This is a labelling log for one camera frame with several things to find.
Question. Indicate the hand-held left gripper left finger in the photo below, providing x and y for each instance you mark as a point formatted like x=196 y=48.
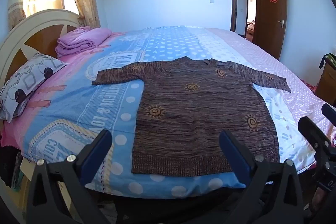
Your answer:
x=97 y=155

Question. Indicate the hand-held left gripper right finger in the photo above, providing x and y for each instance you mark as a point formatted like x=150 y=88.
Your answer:
x=233 y=155

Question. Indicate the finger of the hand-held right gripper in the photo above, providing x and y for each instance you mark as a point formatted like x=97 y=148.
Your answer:
x=311 y=130
x=329 y=111

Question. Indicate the brown knitted sun-pattern sweater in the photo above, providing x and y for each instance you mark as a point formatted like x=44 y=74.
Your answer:
x=197 y=119

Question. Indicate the dark clothes pile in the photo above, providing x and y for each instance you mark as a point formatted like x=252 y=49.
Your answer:
x=9 y=166

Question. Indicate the wooden bedside cabinet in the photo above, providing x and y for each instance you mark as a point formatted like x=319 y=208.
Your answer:
x=326 y=83

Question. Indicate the black green bag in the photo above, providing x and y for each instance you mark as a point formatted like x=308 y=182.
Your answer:
x=328 y=60

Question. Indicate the blue pink printed bedsheet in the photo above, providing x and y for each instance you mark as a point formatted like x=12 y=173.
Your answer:
x=78 y=98

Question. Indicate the cream bed side board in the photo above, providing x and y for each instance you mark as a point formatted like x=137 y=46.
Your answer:
x=25 y=169

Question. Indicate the white grey patterned pillow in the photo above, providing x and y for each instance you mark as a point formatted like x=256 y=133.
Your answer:
x=26 y=82

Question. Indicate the brown wooden door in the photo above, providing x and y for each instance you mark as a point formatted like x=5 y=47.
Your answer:
x=270 y=27

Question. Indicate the brown sofa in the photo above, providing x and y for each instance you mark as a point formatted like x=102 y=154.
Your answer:
x=251 y=28

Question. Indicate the folded pink quilt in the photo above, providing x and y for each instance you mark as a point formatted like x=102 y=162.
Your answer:
x=78 y=41

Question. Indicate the cream and wood headboard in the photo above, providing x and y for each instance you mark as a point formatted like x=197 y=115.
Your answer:
x=15 y=37

